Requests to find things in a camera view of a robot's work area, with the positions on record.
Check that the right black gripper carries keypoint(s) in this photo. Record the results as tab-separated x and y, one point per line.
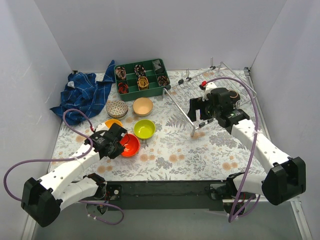
200	111

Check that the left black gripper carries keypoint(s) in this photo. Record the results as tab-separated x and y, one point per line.
115	146

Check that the yellow bowl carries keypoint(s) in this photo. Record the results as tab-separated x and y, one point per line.
110	122

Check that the orange bowl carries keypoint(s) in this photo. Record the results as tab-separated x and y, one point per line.
131	145

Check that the brown patterned white bowl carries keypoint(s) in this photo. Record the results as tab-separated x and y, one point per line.
116	108

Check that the lime green bowl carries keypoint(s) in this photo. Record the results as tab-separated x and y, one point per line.
144	129

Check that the beige bowl with drawing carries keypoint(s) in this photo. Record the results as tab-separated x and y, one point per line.
142	106

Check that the black brown bowl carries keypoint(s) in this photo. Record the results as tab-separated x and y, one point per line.
234	96

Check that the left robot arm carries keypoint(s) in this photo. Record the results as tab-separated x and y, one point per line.
44	198

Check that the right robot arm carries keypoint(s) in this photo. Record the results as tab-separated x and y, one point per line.
285	176

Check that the metal dish rack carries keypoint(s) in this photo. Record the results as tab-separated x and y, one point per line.
187	88

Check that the floral table mat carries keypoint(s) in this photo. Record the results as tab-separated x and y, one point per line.
173	154

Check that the brown ties bottom right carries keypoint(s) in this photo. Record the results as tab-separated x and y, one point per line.
163	80

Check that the blue plaid cloth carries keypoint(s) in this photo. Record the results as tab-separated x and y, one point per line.
86	94

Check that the red black ties bottom left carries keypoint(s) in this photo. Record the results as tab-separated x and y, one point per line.
123	88

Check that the green compartment tray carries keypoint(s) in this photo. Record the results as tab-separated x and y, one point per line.
129	73

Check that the yellow ties bottom middle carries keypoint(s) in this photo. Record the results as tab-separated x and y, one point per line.
142	83

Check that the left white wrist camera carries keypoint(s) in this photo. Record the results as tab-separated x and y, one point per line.
101	127

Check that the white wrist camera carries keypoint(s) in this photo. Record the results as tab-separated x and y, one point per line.
208	87
101	127

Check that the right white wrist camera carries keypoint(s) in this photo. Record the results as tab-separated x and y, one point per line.
208	87

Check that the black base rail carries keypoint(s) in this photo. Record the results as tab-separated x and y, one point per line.
212	195

